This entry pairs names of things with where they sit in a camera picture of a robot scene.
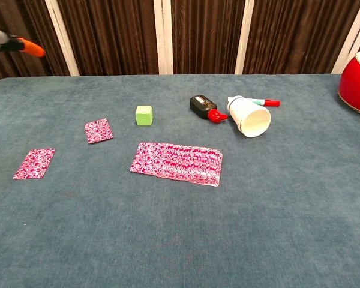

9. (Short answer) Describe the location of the pink knitted cloth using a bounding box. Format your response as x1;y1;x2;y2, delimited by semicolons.
129;142;224;188

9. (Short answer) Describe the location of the red drum with white skin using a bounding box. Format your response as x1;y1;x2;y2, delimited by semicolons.
338;46;360;119

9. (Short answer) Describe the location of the blue felt table mat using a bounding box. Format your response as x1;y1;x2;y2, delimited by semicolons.
0;73;360;288

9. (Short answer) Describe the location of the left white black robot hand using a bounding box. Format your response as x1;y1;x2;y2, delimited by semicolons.
0;25;46;58

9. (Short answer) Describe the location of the dark brown curtain panel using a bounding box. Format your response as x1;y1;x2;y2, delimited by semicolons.
56;0;160;76
170;0;246;75
0;0;53;85
242;0;360;75

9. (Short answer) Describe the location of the white frame post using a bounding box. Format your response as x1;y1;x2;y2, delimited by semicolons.
44;0;80;77
154;0;175;76
234;0;255;75
331;0;360;74

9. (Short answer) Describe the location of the teal marker with red cap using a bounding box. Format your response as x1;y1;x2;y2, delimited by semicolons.
251;98;281;107

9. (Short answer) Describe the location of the white cup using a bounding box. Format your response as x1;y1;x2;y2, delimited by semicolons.
227;95;272;138

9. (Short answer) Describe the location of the green foam cube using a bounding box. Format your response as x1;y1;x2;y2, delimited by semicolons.
134;104;154;126

